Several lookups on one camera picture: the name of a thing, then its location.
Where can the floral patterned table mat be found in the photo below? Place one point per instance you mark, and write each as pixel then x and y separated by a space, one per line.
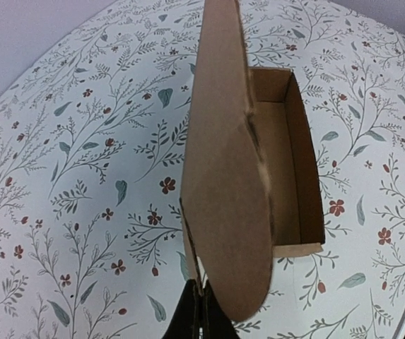
pixel 91 151

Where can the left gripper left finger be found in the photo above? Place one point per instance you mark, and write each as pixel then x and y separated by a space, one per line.
pixel 185 322

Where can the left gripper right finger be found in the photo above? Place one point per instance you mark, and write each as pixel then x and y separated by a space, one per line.
pixel 214 323

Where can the brown cardboard box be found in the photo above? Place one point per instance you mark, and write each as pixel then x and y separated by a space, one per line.
pixel 250 185

